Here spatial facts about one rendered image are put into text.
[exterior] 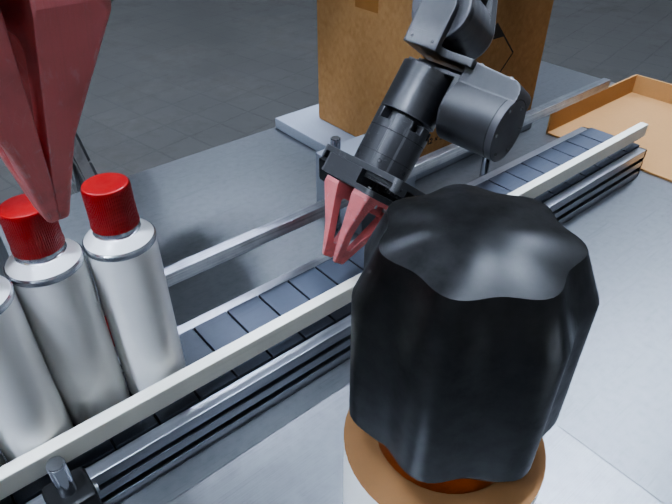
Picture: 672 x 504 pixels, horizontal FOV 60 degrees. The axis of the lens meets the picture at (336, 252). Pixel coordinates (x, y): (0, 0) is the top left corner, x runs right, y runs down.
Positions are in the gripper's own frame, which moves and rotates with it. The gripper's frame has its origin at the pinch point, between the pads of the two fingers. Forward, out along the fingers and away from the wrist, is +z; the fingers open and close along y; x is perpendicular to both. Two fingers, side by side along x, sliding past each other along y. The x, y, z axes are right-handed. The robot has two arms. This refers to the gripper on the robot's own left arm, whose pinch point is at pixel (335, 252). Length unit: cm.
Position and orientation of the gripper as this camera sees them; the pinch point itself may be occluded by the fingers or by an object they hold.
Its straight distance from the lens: 58.2
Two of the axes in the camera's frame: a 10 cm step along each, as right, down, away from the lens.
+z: -4.6, 8.8, 1.3
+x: 5.9, 2.0, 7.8
